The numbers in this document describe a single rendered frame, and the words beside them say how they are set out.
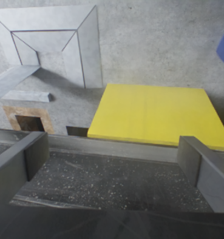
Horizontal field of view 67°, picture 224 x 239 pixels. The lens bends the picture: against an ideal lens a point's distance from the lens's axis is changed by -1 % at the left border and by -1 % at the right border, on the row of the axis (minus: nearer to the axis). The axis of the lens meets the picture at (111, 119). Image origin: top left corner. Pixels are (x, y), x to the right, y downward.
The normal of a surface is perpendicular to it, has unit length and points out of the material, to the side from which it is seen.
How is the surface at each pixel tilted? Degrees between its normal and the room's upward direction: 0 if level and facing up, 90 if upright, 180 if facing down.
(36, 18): 10
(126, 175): 90
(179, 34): 0
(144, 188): 90
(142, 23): 0
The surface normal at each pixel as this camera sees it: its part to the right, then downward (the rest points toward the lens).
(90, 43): 0.02, 0.62
